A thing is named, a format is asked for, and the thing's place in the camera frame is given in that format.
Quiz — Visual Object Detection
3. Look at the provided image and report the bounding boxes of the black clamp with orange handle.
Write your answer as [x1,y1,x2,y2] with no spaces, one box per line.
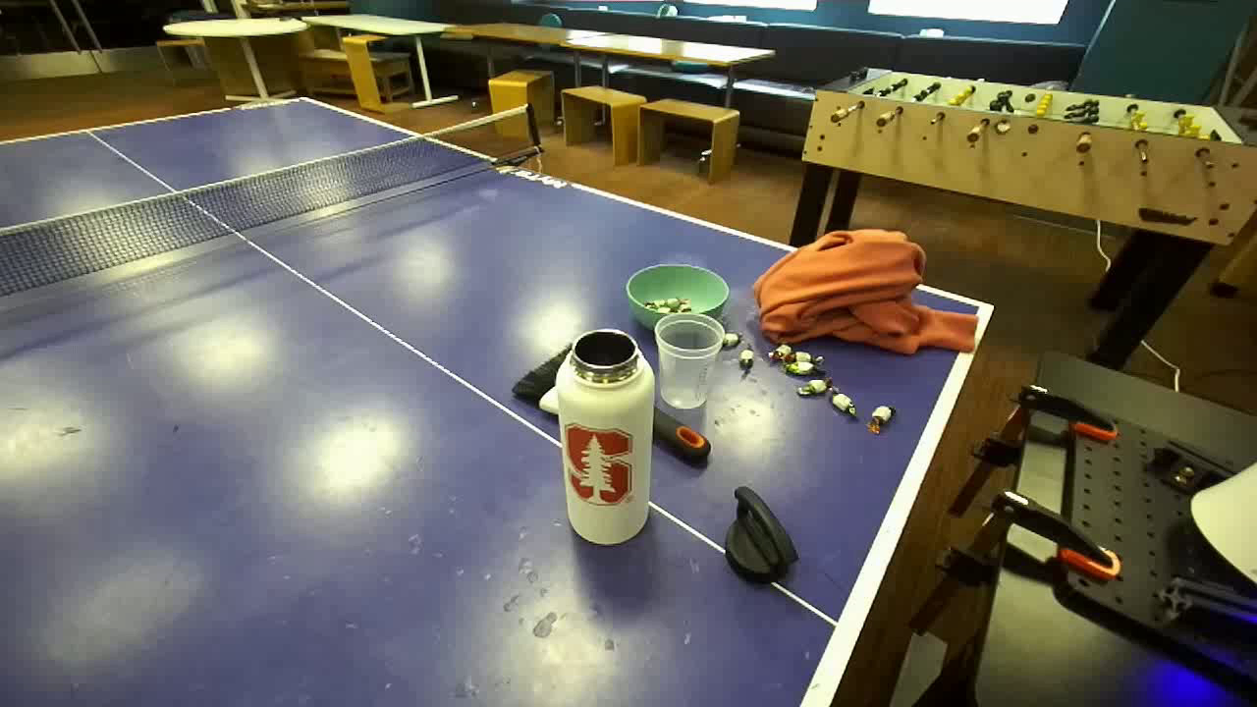
[1016,383,1123,454]
[990,488,1126,590]

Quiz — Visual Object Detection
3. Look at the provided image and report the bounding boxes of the clear plastic cup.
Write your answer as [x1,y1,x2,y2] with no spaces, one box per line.
[653,310,726,417]

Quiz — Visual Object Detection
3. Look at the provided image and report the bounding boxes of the yellow box stool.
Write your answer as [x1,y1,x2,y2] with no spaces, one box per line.
[484,67,559,132]

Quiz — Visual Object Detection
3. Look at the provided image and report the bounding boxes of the yellow wooden chair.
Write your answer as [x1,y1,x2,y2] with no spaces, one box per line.
[336,31,421,116]

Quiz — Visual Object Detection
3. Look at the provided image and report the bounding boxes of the white floor cable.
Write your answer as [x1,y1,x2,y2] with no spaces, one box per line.
[1089,215,1186,397]

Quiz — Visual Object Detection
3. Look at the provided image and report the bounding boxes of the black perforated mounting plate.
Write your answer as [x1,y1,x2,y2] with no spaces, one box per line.
[1047,412,1257,660]

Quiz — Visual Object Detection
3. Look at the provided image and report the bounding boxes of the wooden foosball table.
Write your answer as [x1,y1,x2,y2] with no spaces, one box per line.
[787,62,1257,375]

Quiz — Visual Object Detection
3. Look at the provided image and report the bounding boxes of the round white table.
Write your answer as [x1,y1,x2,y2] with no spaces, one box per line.
[161,12,314,108]

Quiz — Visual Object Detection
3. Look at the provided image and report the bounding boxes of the bright window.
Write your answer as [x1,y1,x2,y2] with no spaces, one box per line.
[865,0,1072,27]

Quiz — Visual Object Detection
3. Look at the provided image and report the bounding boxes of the black robot cart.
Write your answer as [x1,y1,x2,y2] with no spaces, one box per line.
[970,349,1257,707]

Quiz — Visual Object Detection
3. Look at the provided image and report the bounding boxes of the table tennis net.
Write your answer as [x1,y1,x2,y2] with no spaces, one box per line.
[0,104,538,299]

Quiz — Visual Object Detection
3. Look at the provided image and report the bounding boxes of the green bowl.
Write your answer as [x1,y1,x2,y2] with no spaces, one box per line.
[619,259,734,334]

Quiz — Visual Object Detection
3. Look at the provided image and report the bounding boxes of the wooden stool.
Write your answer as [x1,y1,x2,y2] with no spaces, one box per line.
[559,82,646,171]
[635,94,745,185]

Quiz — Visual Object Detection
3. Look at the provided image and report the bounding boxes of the long wooden table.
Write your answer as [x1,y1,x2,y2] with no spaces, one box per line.
[438,20,777,111]

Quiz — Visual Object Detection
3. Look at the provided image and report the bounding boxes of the black tool with orange tip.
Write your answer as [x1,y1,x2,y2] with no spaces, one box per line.
[510,344,713,471]

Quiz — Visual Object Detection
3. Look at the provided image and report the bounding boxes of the black net post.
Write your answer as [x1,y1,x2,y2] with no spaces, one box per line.
[518,99,550,176]

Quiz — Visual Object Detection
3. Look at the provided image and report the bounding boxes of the white rectangular table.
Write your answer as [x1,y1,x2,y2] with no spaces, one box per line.
[297,12,458,111]

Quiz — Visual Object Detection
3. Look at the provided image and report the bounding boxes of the white bottle with red logo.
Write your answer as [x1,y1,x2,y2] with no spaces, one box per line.
[555,327,657,551]

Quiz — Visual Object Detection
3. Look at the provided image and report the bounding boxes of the orange sweater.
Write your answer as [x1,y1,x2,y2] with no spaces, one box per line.
[751,230,982,359]

